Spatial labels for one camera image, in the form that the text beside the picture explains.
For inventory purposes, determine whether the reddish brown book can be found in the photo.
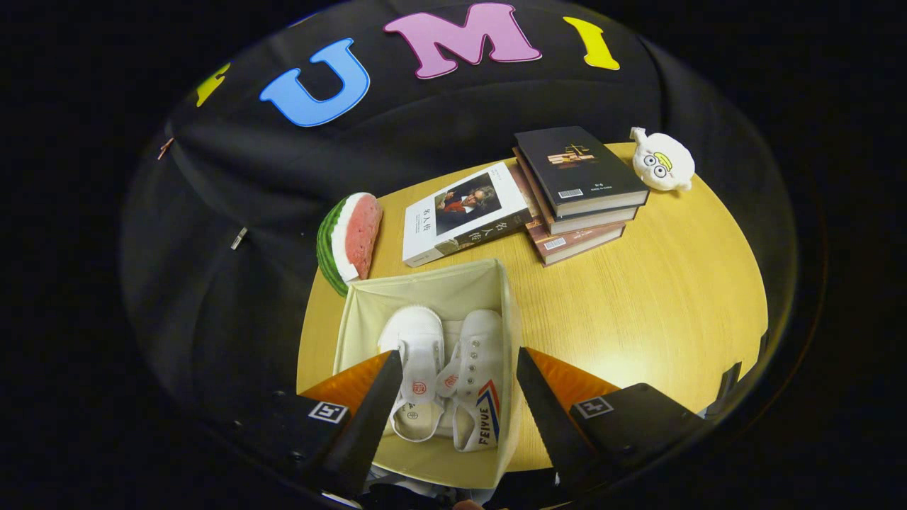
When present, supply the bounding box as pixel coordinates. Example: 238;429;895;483
510;166;626;267

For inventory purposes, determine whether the white canvas shoe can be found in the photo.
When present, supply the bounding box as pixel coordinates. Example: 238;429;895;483
378;305;447;443
436;309;505;453

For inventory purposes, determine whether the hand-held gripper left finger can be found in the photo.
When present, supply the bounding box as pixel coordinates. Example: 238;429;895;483
234;350;405;500

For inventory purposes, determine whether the black hardcover book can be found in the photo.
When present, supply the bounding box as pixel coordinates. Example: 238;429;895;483
514;126;650;218

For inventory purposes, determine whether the white plush toy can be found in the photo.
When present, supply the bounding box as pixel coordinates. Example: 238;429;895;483
630;127;696;192

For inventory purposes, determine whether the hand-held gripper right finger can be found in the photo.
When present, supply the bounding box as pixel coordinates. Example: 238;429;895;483
516;347;706;489

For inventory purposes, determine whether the white portrait cover book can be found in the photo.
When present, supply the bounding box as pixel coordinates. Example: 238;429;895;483
402;161;532;268

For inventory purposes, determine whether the dark brown book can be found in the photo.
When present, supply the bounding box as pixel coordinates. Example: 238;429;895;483
514;149;638;236

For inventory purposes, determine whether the watermelon slice toy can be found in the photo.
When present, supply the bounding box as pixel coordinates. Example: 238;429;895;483
316;192;383;298

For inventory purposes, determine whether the beige fabric storage box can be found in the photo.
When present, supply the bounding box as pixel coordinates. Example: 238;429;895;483
333;259;524;489

